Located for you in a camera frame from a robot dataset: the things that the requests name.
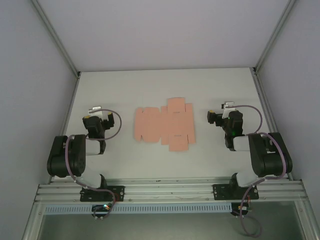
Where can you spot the pink paper box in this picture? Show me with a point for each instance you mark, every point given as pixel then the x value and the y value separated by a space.
pixel 155 125

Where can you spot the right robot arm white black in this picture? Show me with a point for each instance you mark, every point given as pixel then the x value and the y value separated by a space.
pixel 265 160

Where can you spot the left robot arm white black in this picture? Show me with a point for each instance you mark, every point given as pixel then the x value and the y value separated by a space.
pixel 75 160

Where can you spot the grey metal lower panel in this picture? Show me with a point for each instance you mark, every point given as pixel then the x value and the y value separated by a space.
pixel 162 227

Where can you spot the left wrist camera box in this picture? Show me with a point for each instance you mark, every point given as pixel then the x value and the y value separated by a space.
pixel 96 110

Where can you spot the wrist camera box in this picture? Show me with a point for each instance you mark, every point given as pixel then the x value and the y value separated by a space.
pixel 228 105
pixel 96 110

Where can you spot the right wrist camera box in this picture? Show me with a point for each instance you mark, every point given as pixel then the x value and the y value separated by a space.
pixel 228 105

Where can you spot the left aluminium table edge rail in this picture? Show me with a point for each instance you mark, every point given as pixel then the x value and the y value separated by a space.
pixel 68 112

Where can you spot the aluminium table edge rail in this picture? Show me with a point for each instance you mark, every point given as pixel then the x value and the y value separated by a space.
pixel 68 112
pixel 262 100

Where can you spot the right aluminium table edge rail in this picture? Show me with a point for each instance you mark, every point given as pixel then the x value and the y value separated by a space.
pixel 262 100

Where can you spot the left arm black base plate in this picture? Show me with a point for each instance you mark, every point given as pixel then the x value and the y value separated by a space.
pixel 117 193

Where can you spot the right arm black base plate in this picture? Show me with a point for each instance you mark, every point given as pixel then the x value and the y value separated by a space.
pixel 221 192

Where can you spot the left aluminium frame post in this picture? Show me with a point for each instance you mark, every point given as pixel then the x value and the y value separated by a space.
pixel 57 45

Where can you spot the aluminium frame post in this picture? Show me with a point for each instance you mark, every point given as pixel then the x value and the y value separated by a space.
pixel 272 35
pixel 57 45

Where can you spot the aluminium mounting rail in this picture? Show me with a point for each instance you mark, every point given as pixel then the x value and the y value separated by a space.
pixel 167 190

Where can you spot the right aluminium frame post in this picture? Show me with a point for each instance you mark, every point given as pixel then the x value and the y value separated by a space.
pixel 272 35

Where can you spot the left lower aluminium frame beam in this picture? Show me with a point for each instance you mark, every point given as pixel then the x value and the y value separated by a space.
pixel 32 222

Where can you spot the aluminium frame beam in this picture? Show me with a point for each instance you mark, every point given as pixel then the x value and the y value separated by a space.
pixel 32 222
pixel 308 225

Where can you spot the right lower aluminium frame beam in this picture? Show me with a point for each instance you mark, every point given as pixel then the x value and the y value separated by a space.
pixel 308 225

